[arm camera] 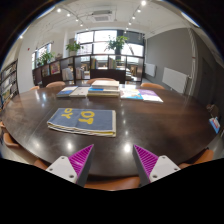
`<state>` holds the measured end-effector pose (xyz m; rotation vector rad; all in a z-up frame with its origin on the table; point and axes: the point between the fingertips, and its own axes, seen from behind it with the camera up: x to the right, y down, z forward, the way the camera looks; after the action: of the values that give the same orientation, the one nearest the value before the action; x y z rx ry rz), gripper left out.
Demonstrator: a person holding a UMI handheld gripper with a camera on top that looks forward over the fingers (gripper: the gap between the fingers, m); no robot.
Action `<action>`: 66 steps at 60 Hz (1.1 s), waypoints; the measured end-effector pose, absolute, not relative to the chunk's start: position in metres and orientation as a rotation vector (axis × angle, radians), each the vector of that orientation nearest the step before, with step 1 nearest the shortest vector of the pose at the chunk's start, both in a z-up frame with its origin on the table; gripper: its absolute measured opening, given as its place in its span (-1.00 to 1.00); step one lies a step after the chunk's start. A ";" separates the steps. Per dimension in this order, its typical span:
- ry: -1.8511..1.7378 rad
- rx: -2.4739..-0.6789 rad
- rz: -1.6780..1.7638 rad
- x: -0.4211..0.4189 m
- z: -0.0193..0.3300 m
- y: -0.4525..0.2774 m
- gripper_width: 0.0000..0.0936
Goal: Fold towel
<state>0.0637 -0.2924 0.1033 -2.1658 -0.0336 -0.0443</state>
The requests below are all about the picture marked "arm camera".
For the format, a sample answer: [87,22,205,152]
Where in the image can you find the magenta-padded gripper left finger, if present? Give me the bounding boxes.
[45,143,95,188]

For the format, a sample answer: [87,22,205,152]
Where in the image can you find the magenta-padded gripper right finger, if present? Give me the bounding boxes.
[132,144,182,187]

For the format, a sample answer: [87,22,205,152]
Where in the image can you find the grey towel with yellow letters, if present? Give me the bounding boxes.
[46,107,118,138]

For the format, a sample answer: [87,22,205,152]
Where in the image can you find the blue printed box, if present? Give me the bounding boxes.
[208,116,222,135]

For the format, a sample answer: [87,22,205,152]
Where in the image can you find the purple and white book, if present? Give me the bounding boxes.
[137,88,165,104]

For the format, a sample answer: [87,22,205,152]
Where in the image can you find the dark blue book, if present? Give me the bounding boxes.
[55,85,79,99]

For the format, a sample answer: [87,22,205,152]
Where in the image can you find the white flat book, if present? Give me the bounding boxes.
[69,86,91,99]

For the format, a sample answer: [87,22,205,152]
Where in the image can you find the colourful picture book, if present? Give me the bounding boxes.
[119,87,145,101]

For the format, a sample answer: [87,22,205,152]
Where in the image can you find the thick striped-edge book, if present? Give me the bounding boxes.
[86,90,121,99]

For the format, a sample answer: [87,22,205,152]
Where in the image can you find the blue-covered book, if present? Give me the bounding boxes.
[87,86,121,94]

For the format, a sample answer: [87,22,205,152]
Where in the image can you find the large white radiator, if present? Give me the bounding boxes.
[161,66,190,95]

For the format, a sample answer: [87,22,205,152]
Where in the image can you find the small white radiator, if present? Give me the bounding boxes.
[143,62,157,79]

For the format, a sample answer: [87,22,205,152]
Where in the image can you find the dark open shelf unit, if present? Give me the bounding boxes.
[32,54,145,88]

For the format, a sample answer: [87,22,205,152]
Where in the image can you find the bushy potted plant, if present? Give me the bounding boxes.
[36,51,55,66]

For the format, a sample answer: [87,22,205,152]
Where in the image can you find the side window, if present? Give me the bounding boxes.
[31,42,53,70]

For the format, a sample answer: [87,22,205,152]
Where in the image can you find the small potted plant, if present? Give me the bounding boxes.
[65,41,83,57]

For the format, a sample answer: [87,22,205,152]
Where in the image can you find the large potted plant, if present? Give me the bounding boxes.
[105,34,130,56]

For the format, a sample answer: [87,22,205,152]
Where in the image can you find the large window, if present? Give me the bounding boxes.
[74,29,145,58]

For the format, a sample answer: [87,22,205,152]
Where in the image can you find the ceiling air conditioner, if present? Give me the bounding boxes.
[90,9,114,23]

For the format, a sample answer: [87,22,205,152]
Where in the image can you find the ceiling track spotlights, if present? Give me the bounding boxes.
[54,0,148,30]

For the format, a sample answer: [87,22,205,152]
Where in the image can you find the wall bookcase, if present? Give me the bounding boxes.
[0,59,20,105]

